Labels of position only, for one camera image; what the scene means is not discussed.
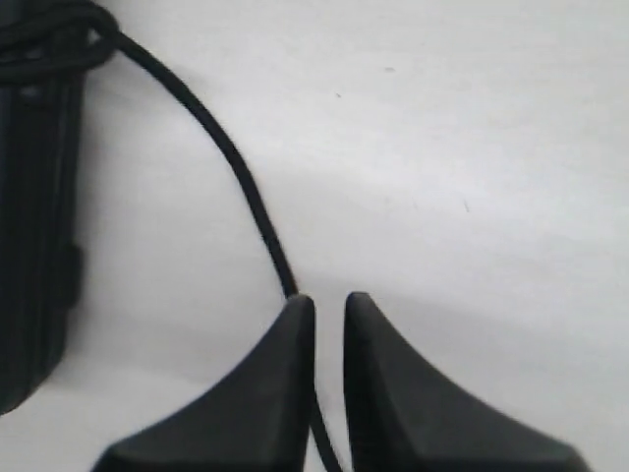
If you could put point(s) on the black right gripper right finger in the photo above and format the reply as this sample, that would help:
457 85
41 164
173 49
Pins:
403 414

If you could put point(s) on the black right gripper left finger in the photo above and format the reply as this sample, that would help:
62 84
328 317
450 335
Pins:
257 418

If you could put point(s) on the black plastic carrying case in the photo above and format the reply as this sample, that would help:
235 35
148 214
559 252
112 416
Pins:
47 48

